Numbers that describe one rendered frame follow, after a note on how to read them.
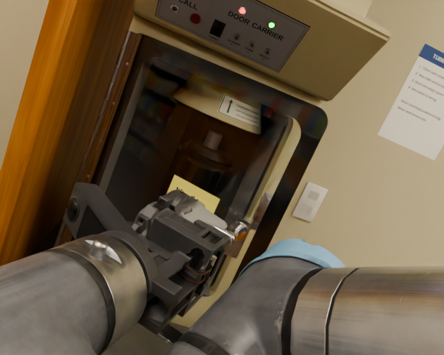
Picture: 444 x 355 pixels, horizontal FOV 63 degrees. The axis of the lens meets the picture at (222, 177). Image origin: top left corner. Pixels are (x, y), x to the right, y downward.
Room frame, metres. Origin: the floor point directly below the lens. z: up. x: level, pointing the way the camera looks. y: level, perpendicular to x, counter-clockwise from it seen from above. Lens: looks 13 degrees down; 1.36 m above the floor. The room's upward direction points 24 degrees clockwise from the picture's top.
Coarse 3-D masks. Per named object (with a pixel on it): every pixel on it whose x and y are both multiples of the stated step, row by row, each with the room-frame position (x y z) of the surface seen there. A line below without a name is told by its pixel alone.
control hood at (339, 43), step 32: (288, 0) 0.47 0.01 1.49; (320, 0) 0.47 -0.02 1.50; (320, 32) 0.50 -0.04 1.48; (352, 32) 0.49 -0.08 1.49; (384, 32) 0.49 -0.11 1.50; (256, 64) 0.55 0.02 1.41; (288, 64) 0.54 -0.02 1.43; (320, 64) 0.53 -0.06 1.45; (352, 64) 0.53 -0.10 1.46; (320, 96) 0.58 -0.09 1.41
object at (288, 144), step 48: (144, 48) 0.52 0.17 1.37; (144, 96) 0.52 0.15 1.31; (192, 96) 0.50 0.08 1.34; (240, 96) 0.48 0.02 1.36; (288, 96) 0.47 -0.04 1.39; (144, 144) 0.51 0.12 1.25; (192, 144) 0.49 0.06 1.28; (240, 144) 0.47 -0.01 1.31; (288, 144) 0.46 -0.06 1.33; (144, 192) 0.50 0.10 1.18; (240, 192) 0.47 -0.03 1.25; (288, 192) 0.45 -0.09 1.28; (240, 240) 0.46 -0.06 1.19
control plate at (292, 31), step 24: (168, 0) 0.50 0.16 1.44; (192, 0) 0.49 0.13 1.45; (216, 0) 0.49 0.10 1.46; (240, 0) 0.48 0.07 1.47; (192, 24) 0.52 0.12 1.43; (240, 24) 0.51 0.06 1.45; (264, 24) 0.50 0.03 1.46; (288, 24) 0.50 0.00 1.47; (240, 48) 0.53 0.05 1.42; (264, 48) 0.53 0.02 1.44; (288, 48) 0.52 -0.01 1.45
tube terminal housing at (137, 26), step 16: (336, 0) 0.59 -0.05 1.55; (352, 0) 0.60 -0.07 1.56; (368, 0) 0.60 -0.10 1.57; (144, 32) 0.55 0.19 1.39; (160, 32) 0.55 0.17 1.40; (192, 48) 0.56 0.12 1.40; (208, 48) 0.57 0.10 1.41; (224, 64) 0.57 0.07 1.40; (240, 64) 0.58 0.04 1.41; (272, 80) 0.59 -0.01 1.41; (304, 96) 0.60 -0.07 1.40
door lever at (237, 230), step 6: (234, 222) 0.46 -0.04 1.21; (240, 222) 0.46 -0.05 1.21; (216, 228) 0.42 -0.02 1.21; (234, 228) 0.45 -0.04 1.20; (240, 228) 0.46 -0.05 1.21; (246, 228) 0.46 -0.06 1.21; (228, 234) 0.42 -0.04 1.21; (234, 234) 0.42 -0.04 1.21; (240, 234) 0.45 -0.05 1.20; (246, 234) 0.46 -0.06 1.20; (228, 240) 0.41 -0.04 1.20; (234, 240) 0.42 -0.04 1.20
